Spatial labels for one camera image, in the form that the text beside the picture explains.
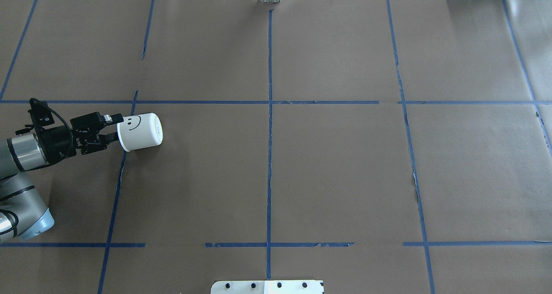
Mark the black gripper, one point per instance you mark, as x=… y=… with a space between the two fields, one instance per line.
x=57 y=142

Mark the white smiley face mug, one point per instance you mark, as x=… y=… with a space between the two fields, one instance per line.
x=140 y=131

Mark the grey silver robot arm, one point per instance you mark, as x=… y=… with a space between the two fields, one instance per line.
x=24 y=214

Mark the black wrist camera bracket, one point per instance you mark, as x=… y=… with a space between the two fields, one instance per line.
x=41 y=115

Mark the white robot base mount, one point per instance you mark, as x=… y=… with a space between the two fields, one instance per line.
x=268 y=287

